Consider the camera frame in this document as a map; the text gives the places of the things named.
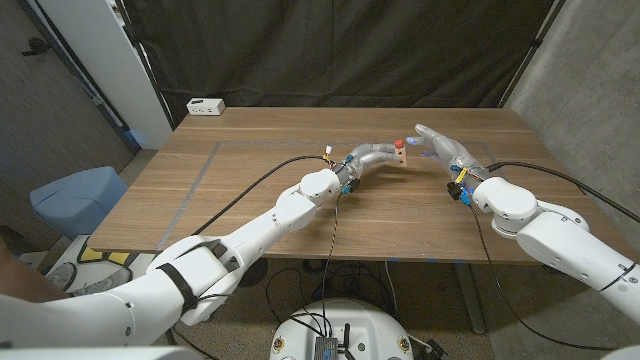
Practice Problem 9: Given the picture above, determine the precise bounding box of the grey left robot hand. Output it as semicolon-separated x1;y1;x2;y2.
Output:
333;142;402;188

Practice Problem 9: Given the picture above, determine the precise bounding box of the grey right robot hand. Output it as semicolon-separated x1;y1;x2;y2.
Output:
405;124;494;189

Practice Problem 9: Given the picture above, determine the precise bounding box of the black backdrop curtain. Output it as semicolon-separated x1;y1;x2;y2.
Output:
122;0;566;126

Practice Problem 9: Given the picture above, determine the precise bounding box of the black backdrop stand pole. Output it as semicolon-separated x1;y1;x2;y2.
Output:
497;0;566;109
114;0;176;130

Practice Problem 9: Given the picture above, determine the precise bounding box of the grey table leg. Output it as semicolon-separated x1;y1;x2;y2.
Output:
452;262;486;335

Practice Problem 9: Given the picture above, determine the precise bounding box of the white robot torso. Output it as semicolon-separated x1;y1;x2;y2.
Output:
269;298;415;360

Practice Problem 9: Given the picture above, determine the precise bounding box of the white power strip box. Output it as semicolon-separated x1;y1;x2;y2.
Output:
186;97;226;117

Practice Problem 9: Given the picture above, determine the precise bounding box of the black antenna on torso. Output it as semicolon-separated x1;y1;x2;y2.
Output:
339;323;356;360

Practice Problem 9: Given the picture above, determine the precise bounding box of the grey electronics box on torso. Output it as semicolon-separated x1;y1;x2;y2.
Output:
313;335;340;360

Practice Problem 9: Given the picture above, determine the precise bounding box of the black connector beside torso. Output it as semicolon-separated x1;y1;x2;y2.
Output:
424;339;449;360

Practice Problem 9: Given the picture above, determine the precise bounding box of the white cabinet panel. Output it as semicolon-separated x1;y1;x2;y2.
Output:
37;0;174;150

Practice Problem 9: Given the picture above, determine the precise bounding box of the grey sneaker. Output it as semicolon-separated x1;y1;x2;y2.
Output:
68;267;133;298
47;262;79;291

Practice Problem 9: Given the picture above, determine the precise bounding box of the blue-grey padded stool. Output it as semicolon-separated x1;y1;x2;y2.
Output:
28;165;129;240

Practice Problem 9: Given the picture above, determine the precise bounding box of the person's bare leg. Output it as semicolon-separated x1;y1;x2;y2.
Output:
0;237;69;304

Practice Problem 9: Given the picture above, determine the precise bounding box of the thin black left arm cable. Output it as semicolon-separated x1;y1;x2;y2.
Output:
172;192;342;360

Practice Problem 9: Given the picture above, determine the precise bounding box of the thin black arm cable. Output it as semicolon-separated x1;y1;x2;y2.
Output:
172;192;342;360
468;205;619;352

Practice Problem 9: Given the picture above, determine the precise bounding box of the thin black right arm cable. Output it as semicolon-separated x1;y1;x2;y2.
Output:
468;205;619;352

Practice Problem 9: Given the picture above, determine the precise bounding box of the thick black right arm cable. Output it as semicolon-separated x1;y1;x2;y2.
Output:
487;160;640;225

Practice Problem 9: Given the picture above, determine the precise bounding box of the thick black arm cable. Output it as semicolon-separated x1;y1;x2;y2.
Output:
487;160;640;225
192;155;332;236

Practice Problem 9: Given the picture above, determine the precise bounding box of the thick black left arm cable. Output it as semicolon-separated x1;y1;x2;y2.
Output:
192;155;332;236

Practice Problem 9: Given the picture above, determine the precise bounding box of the black floor cable bundle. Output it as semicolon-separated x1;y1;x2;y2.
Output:
264;258;396;326

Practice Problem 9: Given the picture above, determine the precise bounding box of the white floor cable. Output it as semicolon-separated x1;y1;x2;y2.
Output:
383;260;400;315

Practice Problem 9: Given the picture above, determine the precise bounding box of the dark door frame rail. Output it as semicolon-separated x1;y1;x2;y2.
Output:
14;0;142;154

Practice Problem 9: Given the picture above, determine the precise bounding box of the black door handle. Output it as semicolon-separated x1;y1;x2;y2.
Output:
20;37;51;56

